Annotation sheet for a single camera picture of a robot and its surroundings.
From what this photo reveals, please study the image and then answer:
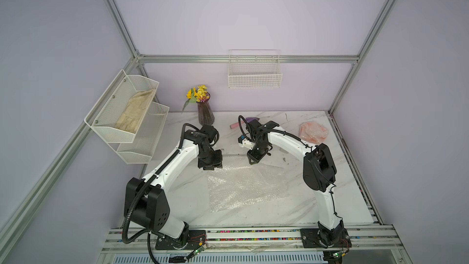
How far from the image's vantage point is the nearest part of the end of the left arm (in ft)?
1.95

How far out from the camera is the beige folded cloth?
2.45ft

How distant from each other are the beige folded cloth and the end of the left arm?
0.29 metres
